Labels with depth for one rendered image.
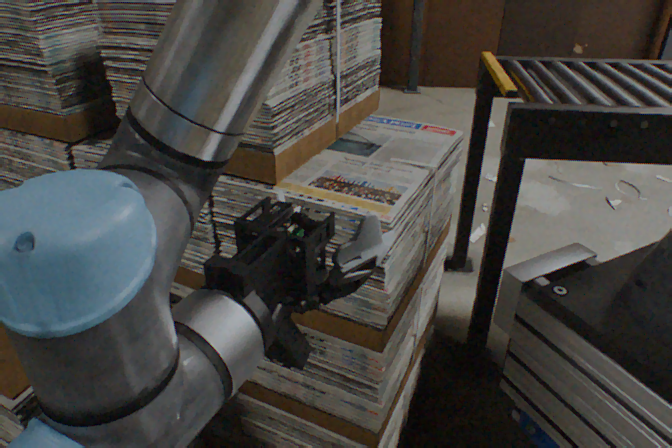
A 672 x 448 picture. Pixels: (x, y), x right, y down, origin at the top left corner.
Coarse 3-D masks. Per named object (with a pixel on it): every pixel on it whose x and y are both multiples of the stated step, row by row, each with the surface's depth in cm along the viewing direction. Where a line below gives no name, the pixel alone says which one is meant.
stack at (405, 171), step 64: (0, 128) 89; (384, 128) 89; (448, 128) 90; (256, 192) 68; (320, 192) 66; (384, 192) 67; (448, 192) 90; (192, 256) 81; (384, 320) 68; (256, 384) 90; (320, 384) 82; (384, 384) 79
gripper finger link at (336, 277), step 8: (360, 264) 46; (368, 264) 47; (328, 272) 45; (336, 272) 45; (344, 272) 45; (352, 272) 45; (360, 272) 46; (368, 272) 47; (328, 280) 45; (336, 280) 44; (344, 280) 44; (352, 280) 44; (360, 280) 45; (328, 288) 44; (336, 288) 44; (344, 288) 44; (352, 288) 45; (320, 296) 44; (328, 296) 43; (336, 296) 44; (344, 296) 44
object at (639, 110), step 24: (528, 120) 109; (552, 120) 108; (576, 120) 108; (600, 120) 107; (624, 120) 107; (648, 120) 106; (504, 144) 113; (528, 144) 112; (552, 144) 111; (576, 144) 111; (600, 144) 110; (624, 144) 109; (648, 144) 109
